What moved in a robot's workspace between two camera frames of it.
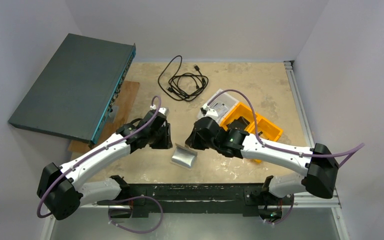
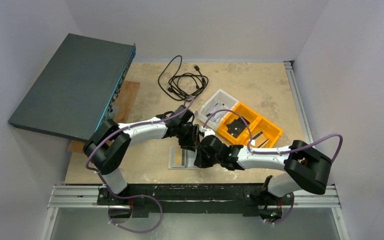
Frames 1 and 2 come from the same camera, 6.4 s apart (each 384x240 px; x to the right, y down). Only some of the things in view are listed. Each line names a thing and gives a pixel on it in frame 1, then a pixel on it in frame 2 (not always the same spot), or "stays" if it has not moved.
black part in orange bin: x=239 y=124 stays
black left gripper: x=163 y=133 to x=189 y=140
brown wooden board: x=117 y=117 stays
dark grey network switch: x=73 y=96 stays
